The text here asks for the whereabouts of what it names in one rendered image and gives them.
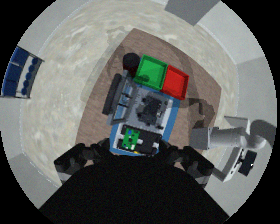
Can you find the red open-top bin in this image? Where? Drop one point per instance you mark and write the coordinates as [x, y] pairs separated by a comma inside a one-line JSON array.
[[176, 82]]

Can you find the green circuit board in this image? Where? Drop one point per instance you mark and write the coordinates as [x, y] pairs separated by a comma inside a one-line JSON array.
[[130, 139]]

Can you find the green open-top bin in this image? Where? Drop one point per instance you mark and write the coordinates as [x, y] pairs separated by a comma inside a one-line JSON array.
[[150, 71]]

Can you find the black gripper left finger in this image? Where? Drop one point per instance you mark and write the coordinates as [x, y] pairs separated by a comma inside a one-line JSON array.
[[70, 162]]

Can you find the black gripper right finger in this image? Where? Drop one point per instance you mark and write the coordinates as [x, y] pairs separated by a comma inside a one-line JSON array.
[[197, 165]]

